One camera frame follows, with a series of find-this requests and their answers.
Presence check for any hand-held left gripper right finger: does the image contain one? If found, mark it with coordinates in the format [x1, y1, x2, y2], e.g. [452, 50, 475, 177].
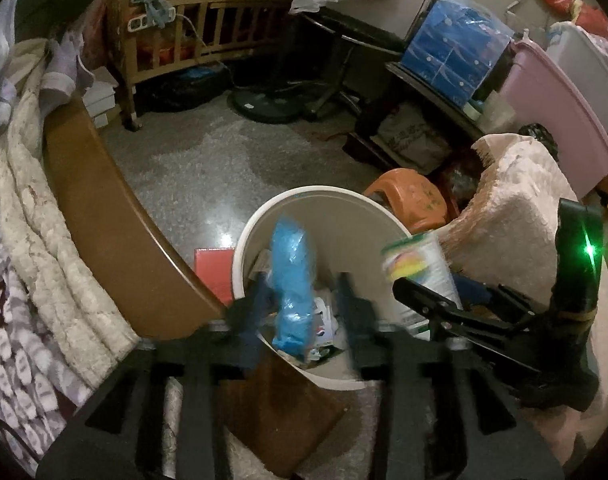
[334, 272, 565, 480]

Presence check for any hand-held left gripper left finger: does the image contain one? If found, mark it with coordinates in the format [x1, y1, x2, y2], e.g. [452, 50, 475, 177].
[36, 272, 279, 480]

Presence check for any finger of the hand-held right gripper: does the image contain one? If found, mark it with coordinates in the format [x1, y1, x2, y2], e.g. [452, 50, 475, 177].
[454, 275, 552, 323]
[393, 277, 540, 376]

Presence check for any large blue plastic wrapper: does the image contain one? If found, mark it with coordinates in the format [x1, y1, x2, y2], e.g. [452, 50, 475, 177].
[270, 216, 319, 358]

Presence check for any white plastic bucket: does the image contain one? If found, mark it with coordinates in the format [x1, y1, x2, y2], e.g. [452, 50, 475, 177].
[231, 186, 415, 392]

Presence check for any crumpled pale wrapper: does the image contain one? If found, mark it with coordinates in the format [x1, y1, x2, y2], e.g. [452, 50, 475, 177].
[309, 297, 347, 358]

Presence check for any pink fleece cloth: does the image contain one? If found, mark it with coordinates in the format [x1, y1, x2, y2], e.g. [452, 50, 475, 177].
[441, 132, 608, 461]

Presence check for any orange plastic stool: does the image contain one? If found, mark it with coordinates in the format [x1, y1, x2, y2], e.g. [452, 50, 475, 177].
[362, 169, 449, 233]

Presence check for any grey printed bag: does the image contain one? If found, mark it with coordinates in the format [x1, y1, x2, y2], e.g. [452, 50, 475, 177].
[374, 102, 452, 163]

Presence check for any black plastic bag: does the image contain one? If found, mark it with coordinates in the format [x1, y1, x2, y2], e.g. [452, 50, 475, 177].
[516, 122, 560, 161]

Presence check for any dark wooden table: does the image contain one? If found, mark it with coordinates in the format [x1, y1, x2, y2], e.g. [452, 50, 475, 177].
[344, 57, 490, 171]

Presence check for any pink plastic tub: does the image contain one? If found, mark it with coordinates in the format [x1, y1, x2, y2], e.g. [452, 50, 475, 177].
[499, 40, 608, 201]

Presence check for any black fan base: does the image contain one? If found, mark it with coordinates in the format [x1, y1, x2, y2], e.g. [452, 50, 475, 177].
[231, 87, 309, 123]

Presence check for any cream fleece blanket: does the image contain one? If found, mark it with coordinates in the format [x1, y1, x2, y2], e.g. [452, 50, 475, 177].
[0, 42, 139, 378]

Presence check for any blue tissue multipack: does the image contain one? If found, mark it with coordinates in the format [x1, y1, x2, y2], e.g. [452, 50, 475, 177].
[400, 0, 516, 108]

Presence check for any stack of white boxes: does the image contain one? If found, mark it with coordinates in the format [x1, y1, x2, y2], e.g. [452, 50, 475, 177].
[84, 65, 118, 128]

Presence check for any clear storage box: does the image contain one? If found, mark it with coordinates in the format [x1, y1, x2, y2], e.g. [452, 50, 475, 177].
[546, 22, 608, 126]

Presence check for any black chair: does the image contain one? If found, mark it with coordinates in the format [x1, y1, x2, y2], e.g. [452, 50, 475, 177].
[299, 0, 437, 121]

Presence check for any lavender cloth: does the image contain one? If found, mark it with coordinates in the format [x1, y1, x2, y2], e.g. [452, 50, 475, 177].
[38, 35, 94, 116]

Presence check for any wooden crib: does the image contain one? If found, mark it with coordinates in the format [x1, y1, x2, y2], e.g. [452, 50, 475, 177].
[106, 0, 309, 131]

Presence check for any white power strip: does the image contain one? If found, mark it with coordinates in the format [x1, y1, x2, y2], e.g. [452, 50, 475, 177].
[128, 7, 177, 31]

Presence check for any blue knotted cloth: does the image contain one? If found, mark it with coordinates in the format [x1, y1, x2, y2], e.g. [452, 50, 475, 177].
[134, 0, 172, 28]

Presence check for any wooden bed frame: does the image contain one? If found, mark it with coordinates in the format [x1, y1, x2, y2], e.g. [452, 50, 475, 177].
[44, 95, 347, 478]

